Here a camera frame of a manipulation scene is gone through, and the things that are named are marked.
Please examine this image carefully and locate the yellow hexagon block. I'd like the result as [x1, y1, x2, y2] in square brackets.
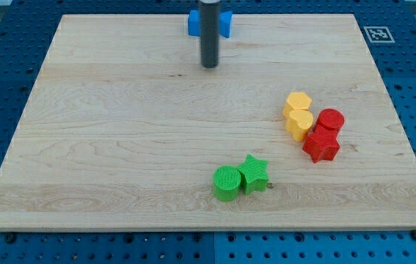
[282, 92, 313, 118]

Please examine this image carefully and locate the blue block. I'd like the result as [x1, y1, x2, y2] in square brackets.
[187, 10, 233, 38]

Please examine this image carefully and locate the wooden board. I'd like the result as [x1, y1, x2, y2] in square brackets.
[0, 14, 416, 232]

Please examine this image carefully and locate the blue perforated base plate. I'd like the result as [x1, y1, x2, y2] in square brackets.
[0, 1, 416, 263]

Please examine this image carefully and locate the fiducial marker tag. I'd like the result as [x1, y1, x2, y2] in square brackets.
[364, 26, 395, 43]

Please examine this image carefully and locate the red cylinder block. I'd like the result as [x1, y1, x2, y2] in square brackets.
[313, 109, 345, 136]

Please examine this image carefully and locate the green star block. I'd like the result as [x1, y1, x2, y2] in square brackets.
[237, 154, 269, 195]

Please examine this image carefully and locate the green cylinder block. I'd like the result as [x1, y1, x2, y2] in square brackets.
[213, 166, 241, 202]

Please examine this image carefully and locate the yellow heart block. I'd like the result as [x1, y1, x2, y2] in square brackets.
[285, 109, 314, 142]

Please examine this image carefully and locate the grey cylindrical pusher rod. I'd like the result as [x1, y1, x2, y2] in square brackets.
[198, 0, 221, 69]

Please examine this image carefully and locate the red star block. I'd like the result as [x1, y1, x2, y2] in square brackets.
[302, 125, 340, 163]

